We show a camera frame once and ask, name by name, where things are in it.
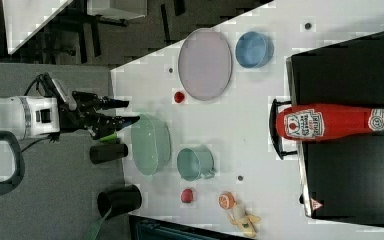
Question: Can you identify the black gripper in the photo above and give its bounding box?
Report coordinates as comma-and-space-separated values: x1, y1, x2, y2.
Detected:
57, 91, 140, 140

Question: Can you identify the red ketchup bottle plush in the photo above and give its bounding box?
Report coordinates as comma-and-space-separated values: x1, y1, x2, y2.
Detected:
275, 104, 384, 141

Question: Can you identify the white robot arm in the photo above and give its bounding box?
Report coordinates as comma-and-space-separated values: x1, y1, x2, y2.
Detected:
0, 91, 140, 140

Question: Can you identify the black toaster oven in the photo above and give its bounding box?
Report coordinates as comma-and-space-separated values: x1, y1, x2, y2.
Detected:
269, 31, 384, 227

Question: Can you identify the green marker object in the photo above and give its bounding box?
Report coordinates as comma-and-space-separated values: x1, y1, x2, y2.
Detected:
99, 132, 118, 142

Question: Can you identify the black cylinder cup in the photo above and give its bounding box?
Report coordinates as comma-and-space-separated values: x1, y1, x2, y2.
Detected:
97, 185, 142, 219
89, 144, 128, 165

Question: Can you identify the green perforated colander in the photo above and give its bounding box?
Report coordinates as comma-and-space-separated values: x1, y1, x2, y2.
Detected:
131, 114, 172, 176

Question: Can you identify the small red strawberry toy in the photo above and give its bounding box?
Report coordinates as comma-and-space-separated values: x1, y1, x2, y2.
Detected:
174, 91, 185, 103

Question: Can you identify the black cylinder cup lower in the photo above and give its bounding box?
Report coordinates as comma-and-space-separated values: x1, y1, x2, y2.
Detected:
97, 185, 142, 219

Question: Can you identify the pink oval plate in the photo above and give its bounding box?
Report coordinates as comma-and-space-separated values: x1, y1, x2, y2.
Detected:
178, 28, 232, 101

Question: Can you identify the orange slice toy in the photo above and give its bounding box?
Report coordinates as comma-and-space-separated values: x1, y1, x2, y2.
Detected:
218, 192, 235, 210

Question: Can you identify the blue bowl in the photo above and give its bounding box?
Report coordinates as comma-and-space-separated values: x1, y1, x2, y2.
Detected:
235, 31, 274, 68

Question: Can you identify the peeled banana toy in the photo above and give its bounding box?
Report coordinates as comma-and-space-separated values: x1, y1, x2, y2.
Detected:
228, 204, 261, 238

